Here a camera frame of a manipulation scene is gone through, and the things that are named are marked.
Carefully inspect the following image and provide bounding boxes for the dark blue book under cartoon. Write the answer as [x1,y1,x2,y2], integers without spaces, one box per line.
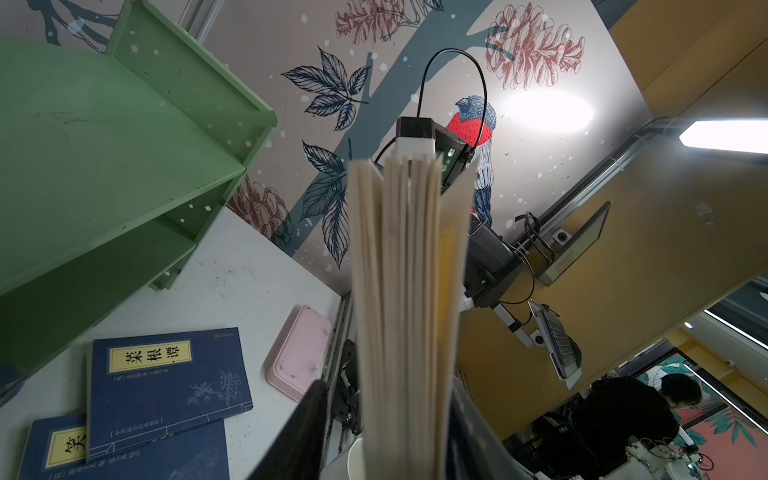
[17,414,230,479]

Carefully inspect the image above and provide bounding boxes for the keyboard outside cell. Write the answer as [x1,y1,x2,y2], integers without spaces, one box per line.
[528,300,582,390]

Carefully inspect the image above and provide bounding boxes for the white ceramic mug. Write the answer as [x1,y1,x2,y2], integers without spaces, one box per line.
[320,438,366,480]

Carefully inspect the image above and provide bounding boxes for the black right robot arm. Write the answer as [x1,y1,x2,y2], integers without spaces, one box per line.
[463,213,526,308]

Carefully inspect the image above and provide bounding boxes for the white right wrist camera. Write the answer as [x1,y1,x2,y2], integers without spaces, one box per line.
[394,117,472,192]

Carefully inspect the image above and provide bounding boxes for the person in black clothes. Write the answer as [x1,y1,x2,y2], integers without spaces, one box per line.
[540,373,702,479]

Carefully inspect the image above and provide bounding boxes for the green wooden shelf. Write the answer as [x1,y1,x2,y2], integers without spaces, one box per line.
[1,1,278,386]

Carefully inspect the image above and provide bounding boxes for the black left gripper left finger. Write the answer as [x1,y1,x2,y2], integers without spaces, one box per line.
[249,380,328,480]

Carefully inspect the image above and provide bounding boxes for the dark blue rightmost book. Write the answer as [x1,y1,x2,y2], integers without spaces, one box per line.
[86,327,253,461]

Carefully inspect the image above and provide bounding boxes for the pink plastic tray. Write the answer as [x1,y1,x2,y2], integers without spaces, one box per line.
[265,305,333,402]

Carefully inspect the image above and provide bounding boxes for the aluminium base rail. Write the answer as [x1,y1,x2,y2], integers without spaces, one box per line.
[321,292,362,465]

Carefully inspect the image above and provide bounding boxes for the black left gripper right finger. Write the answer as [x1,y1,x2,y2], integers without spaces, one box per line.
[446,380,531,480]

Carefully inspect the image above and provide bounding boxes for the computer monitor outside cell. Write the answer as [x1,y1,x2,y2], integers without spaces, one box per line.
[537,201,612,286]

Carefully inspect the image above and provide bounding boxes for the blue book with yellow label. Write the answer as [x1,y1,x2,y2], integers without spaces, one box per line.
[347,157,476,479]

